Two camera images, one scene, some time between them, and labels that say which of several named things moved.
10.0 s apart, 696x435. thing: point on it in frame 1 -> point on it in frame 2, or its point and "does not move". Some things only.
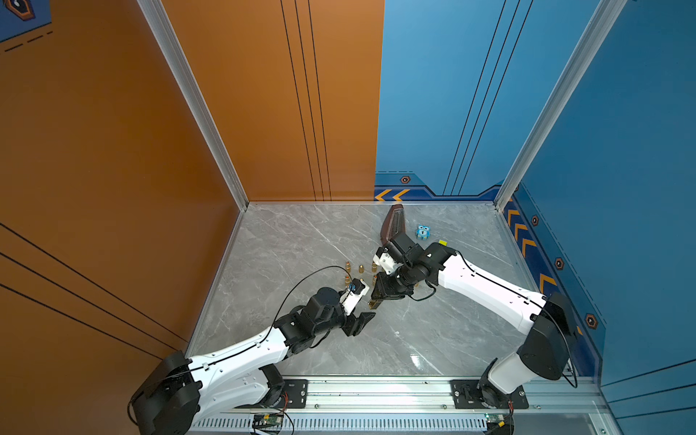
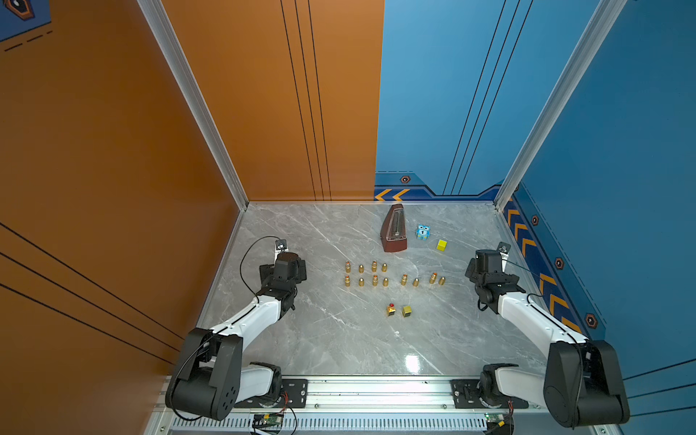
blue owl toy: x=423 y=232 does not move
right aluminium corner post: x=604 y=13 does not move
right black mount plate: x=470 y=394 does not move
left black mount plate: x=296 y=390 does not move
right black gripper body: x=403 y=278 -> x=470 y=267
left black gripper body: x=347 y=323 -> x=300 y=274
